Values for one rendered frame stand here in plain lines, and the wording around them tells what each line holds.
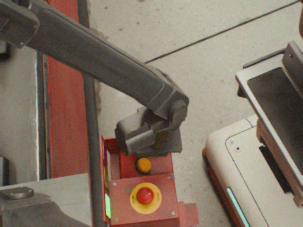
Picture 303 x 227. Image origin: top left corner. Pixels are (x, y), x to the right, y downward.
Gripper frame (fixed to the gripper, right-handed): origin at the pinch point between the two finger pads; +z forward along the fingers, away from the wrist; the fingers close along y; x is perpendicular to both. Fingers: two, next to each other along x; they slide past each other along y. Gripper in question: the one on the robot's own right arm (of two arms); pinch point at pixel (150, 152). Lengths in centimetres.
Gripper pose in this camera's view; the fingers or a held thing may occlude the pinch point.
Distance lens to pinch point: 97.6
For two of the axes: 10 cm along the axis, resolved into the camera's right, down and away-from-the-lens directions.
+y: -9.8, 0.2, -2.0
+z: -1.7, 4.2, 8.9
